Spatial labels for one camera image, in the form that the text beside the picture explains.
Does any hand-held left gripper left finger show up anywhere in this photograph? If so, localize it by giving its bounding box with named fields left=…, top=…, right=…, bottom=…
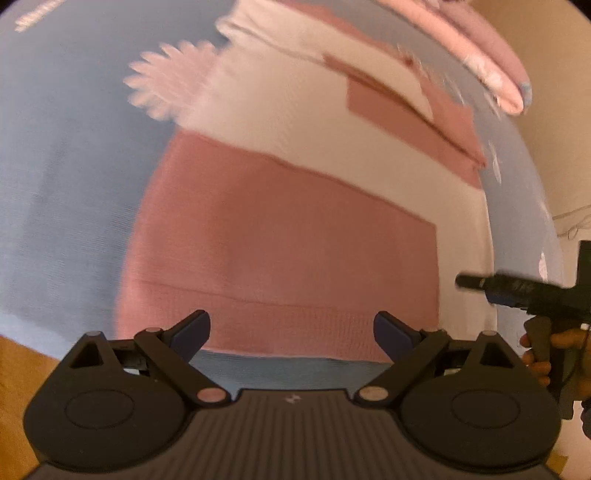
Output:
left=67, top=309, right=232, bottom=407

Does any pink floral quilt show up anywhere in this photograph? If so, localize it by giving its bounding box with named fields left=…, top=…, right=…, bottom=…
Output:
left=383, top=0, right=534, bottom=116

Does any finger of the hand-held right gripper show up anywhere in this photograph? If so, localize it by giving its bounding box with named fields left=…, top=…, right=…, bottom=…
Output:
left=455, top=272, right=532, bottom=308

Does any person's right hand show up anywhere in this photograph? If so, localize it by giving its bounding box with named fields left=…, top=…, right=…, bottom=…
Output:
left=519, top=325, right=591, bottom=387

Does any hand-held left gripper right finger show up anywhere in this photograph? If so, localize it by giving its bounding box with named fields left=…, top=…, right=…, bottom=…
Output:
left=353, top=311, right=525, bottom=407

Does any pink and white knit sweater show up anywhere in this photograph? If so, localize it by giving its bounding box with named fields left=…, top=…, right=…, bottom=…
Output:
left=113, top=0, right=497, bottom=365

